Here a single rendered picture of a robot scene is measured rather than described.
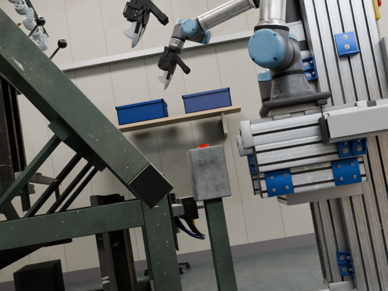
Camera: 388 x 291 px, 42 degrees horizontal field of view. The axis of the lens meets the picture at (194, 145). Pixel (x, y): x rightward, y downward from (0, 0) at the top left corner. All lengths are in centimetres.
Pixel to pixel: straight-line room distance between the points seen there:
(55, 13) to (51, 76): 438
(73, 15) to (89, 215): 452
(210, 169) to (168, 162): 382
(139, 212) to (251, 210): 387
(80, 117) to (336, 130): 84
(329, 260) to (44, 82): 121
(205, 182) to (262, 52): 48
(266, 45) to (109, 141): 61
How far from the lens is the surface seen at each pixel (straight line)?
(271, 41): 164
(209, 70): 565
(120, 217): 172
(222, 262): 179
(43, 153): 185
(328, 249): 200
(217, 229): 177
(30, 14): 294
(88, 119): 174
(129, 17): 191
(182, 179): 553
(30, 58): 181
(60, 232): 174
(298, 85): 175
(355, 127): 164
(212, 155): 174
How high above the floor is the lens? 80
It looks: 5 degrees up
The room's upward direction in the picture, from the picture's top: 9 degrees counter-clockwise
